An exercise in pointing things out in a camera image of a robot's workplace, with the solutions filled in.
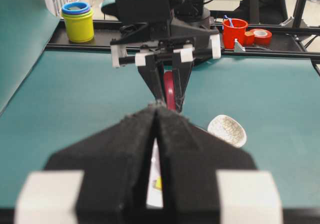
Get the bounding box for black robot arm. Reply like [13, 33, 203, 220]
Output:
[14, 0, 284, 224]

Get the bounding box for yellow hexagonal prism block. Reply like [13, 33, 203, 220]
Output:
[152, 177, 162, 191]

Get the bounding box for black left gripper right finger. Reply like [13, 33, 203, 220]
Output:
[156, 108, 284, 224]

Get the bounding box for white crackle ceramic bowl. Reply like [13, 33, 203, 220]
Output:
[207, 114, 247, 148]

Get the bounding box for black aluminium frame rail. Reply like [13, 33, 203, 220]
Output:
[45, 20, 320, 65]

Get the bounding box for black camera box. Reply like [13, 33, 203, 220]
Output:
[115, 0, 185, 24]

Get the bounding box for blue pen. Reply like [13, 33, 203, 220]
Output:
[224, 14, 234, 27]

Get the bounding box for red tape roll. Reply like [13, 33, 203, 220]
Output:
[250, 28, 272, 46]

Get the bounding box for small red block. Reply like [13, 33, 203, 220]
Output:
[244, 31, 255, 46]

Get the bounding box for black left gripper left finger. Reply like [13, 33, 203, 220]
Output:
[14, 107, 157, 224]

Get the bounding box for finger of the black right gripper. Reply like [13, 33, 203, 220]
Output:
[134, 53, 166, 104]
[172, 47, 194, 112]

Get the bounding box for white round bowl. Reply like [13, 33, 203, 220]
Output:
[146, 138, 163, 209]

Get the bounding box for red spoon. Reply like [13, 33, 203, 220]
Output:
[163, 71, 176, 111]

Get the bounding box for metal corner bracket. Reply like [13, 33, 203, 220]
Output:
[233, 38, 246, 53]

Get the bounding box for red cup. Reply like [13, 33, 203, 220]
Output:
[223, 18, 248, 49]

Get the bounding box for yellow stacked cups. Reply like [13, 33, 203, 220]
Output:
[61, 1, 95, 43]

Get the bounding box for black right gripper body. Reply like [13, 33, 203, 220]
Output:
[110, 16, 221, 68]

